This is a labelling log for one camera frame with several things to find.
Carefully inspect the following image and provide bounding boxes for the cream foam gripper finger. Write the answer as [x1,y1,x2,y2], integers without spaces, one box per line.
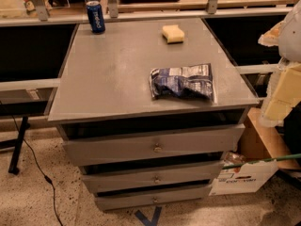
[259,63,301,127]

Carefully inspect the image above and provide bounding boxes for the brown cardboard box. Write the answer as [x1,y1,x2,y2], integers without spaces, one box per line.
[238,108,291,160]

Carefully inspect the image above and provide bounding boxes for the middle grey drawer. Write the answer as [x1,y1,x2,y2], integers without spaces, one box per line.
[82,160,223,193]

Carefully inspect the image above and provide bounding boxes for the white cardboard box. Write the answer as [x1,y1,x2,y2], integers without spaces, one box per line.
[210,161,278,196]

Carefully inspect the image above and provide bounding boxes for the green rod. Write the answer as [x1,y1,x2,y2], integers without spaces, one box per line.
[222,153,301,170]

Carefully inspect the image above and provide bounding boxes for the grey metal railing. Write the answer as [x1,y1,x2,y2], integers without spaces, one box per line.
[0,0,298,26]

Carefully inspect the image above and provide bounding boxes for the top grey drawer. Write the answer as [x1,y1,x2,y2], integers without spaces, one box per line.
[64,124,245,167]

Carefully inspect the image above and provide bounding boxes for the blue chip bag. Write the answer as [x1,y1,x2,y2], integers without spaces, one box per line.
[149,63,214,102]

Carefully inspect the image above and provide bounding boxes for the blue Pepsi can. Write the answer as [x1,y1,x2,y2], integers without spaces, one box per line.
[86,1,105,34]

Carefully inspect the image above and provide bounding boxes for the bottom grey drawer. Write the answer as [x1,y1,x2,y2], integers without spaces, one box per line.
[95,185,212,211]

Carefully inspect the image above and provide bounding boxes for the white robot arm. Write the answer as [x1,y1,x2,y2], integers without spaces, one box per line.
[258,1,301,127]

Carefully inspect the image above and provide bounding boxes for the grey drawer cabinet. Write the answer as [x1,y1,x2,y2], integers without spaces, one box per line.
[48,18,258,199]

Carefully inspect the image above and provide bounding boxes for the yellow sponge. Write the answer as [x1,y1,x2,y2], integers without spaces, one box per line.
[162,24,184,43]

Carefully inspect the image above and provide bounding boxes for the grey drawer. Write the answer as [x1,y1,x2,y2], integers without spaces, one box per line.
[64,124,245,167]
[95,185,212,211]
[82,160,223,193]

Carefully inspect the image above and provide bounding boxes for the black power cable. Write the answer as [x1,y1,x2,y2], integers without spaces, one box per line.
[10,115,65,226]

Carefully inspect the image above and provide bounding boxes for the black table leg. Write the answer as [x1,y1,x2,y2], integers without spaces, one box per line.
[8,117,30,175]

